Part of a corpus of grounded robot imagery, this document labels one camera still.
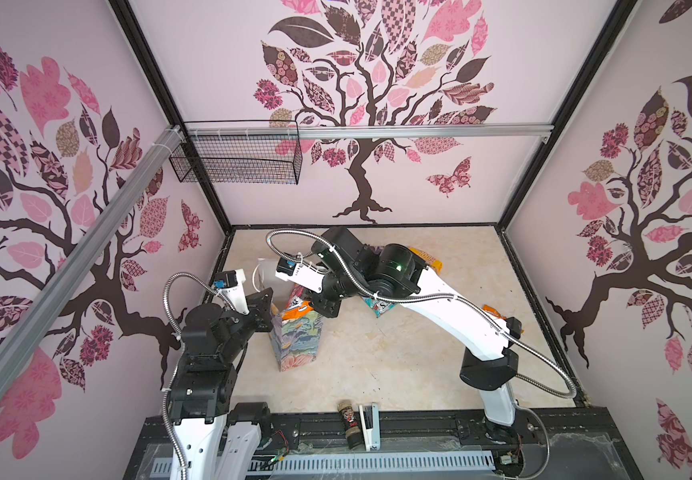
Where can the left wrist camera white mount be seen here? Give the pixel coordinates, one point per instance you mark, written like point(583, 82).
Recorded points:
point(230, 287)

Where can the aluminium rail wall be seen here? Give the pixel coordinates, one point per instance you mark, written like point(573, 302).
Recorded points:
point(26, 336)
point(370, 132)

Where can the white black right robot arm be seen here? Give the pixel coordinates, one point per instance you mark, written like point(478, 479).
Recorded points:
point(489, 361)

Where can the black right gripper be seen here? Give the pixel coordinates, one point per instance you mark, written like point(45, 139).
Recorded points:
point(327, 308)

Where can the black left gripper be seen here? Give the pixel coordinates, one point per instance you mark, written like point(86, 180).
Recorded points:
point(259, 304)

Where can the teal Fox's candy bag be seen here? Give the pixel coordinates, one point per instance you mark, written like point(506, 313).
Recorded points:
point(378, 307)

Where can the black wire basket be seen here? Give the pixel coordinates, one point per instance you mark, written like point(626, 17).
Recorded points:
point(240, 151)

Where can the small dark spice jar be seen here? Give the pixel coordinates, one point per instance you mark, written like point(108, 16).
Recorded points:
point(352, 428)

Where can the small orange snack packet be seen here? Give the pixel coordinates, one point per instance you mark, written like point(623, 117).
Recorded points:
point(493, 312)

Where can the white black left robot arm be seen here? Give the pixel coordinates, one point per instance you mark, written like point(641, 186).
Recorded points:
point(212, 438)

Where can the orange corn chips bag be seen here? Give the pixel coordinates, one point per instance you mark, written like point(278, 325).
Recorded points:
point(297, 311)

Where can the aluminium rail back wall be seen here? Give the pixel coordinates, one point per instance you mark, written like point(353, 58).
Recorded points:
point(370, 132)

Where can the Fox's fruits oval candy bag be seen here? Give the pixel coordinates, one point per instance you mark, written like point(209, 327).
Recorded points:
point(296, 298)

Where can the floral paper bag white inside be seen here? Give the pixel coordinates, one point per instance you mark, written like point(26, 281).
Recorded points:
point(295, 343)

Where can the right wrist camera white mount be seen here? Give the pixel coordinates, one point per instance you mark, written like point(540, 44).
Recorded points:
point(301, 273)

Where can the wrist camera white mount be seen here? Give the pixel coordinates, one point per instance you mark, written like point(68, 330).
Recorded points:
point(301, 273)
point(230, 287)

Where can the white slotted cable duct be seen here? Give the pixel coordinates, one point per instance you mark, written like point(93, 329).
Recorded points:
point(374, 463)

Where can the right metal flexible conduit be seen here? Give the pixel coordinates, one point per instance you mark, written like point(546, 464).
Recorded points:
point(362, 287)

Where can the yellow snack pack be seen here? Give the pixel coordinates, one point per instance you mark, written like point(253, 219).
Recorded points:
point(429, 259)

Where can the aluminium rail left wall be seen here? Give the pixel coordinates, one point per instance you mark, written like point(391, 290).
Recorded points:
point(26, 336)

